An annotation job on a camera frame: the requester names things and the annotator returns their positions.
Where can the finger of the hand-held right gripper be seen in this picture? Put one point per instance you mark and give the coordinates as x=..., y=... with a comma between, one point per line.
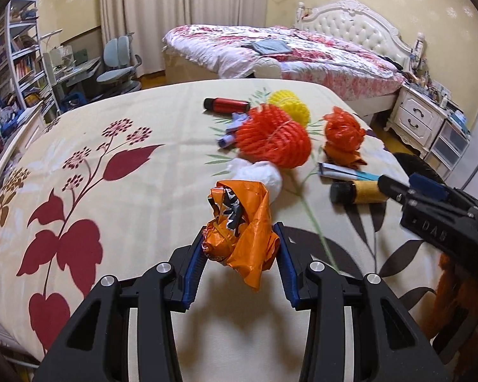
x=392, y=189
x=426, y=185

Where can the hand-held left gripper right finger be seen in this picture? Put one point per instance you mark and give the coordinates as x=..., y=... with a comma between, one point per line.
x=286, y=266

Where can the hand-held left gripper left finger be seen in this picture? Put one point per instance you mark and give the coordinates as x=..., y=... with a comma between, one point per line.
x=193, y=266

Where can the black lined trash bin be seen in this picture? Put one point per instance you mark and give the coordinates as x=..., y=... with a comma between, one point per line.
x=416, y=165

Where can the yellow cylinder with black cap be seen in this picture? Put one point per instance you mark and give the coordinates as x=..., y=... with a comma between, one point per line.
x=362, y=191

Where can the orange snack wrapper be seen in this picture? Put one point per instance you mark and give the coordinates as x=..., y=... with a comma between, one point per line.
x=241, y=230

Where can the red plastic bag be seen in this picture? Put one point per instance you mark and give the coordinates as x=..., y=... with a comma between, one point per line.
x=342, y=127

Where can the yellow foam fruit net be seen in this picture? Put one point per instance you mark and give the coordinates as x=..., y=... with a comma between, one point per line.
x=292, y=105

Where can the clear plastic drawer unit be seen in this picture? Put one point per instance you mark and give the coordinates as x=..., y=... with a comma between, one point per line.
x=450, y=143

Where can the blue white tube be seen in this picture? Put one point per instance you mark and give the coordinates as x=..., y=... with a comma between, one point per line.
x=342, y=173

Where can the orange fuzzy cloth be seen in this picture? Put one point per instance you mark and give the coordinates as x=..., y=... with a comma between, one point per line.
x=450, y=286

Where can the orange crumpled packet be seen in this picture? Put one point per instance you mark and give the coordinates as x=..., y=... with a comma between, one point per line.
x=344, y=158

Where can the white carved nightstand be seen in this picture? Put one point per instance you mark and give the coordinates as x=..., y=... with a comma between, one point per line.
x=416, y=117

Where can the white crumpled tissue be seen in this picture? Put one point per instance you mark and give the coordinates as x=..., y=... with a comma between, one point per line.
x=259, y=175

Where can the cluster of small bottles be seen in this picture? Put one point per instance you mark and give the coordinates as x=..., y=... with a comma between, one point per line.
x=430, y=83

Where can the orange foam fruit net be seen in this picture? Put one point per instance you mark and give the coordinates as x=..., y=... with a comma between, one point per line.
x=275, y=135

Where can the small purple white tube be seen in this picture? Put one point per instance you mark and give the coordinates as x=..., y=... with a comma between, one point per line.
x=225, y=141

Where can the purple plastic piece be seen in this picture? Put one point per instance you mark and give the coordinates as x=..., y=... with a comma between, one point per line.
x=237, y=121

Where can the white bed with tufted headboard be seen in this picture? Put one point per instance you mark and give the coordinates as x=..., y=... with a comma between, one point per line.
x=362, y=28

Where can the red cylinder with black cap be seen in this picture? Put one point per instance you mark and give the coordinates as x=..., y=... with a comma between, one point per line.
x=227, y=105

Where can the grey folded cloth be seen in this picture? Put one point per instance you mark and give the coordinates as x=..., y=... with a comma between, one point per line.
x=269, y=47

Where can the blue crate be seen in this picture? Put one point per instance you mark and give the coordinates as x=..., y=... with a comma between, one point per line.
x=71, y=99

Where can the pink floral quilt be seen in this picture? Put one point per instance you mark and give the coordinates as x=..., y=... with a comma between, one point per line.
x=231, y=41

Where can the grey swivel chair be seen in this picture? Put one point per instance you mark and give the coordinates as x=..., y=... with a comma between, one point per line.
x=121, y=59

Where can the grey study desk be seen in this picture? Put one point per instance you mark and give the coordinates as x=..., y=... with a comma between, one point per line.
x=73, y=72

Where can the beige curtain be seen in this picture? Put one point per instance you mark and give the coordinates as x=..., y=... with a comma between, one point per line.
x=175, y=0

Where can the white bookshelf with books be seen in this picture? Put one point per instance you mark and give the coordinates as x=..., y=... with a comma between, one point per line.
x=18, y=47

